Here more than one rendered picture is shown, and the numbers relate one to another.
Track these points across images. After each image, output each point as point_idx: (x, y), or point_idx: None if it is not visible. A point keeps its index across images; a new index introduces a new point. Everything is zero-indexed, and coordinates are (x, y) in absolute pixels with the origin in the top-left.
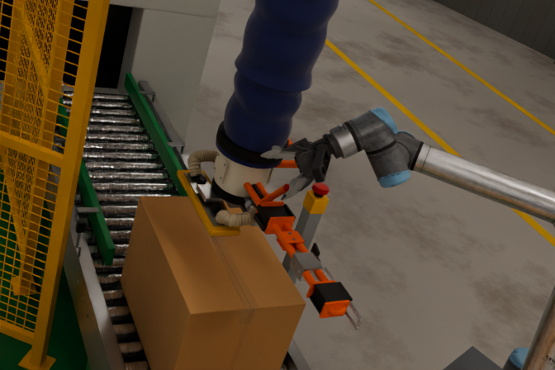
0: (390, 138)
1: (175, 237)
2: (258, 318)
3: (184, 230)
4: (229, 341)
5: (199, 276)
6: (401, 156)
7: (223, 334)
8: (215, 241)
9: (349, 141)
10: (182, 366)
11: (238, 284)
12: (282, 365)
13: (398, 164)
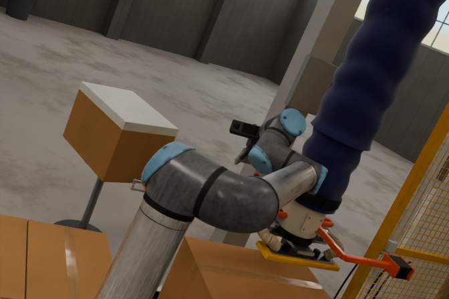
0: (276, 124)
1: (262, 257)
2: (196, 281)
3: (274, 265)
4: (182, 287)
5: (224, 253)
6: (269, 140)
7: (183, 275)
8: (269, 277)
9: (265, 122)
10: (166, 283)
11: (222, 269)
12: None
13: (260, 141)
